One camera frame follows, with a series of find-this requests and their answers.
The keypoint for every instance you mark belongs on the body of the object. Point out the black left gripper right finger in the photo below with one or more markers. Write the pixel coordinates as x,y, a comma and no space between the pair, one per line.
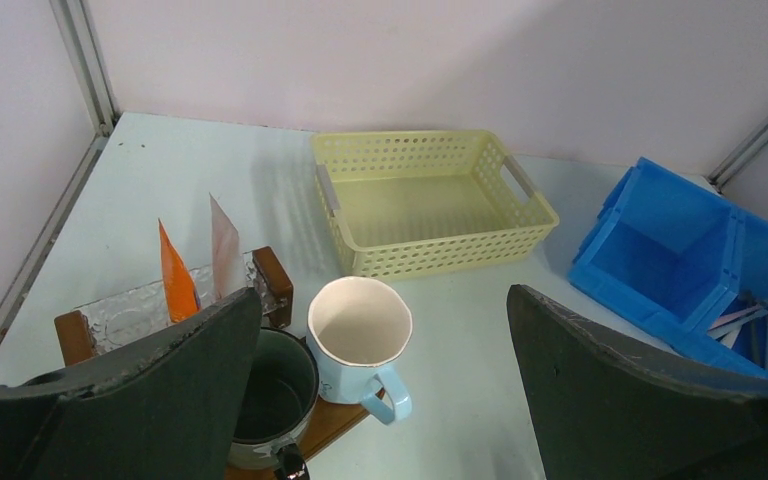
605,405

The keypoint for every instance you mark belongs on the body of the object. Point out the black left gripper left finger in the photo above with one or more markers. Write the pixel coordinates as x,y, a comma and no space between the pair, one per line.
163,407

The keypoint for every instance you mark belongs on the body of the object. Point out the orange toothpaste tube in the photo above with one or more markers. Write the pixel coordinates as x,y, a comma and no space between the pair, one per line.
179,288

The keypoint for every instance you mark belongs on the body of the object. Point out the clear container with brown lid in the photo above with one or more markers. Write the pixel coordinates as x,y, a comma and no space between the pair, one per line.
107,324

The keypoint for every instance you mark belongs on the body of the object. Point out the dark grey mug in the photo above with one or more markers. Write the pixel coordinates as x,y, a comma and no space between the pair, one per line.
277,407

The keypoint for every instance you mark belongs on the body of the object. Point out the white toothpaste tube pink cap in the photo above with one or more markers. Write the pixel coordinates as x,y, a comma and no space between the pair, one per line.
227,262

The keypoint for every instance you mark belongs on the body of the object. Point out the light blue mug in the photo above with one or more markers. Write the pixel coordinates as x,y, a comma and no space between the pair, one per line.
357,328

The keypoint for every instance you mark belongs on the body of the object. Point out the light blue toothbrush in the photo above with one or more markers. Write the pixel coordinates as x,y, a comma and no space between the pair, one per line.
737,323

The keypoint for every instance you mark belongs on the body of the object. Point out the brown wooden oval tray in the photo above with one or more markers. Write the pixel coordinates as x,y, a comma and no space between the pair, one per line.
329,422

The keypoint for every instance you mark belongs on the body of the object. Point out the blue plastic divided bin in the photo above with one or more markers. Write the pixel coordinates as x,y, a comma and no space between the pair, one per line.
671,257

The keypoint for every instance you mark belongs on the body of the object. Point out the yellow perforated plastic basket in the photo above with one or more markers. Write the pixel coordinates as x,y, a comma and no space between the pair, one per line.
404,204

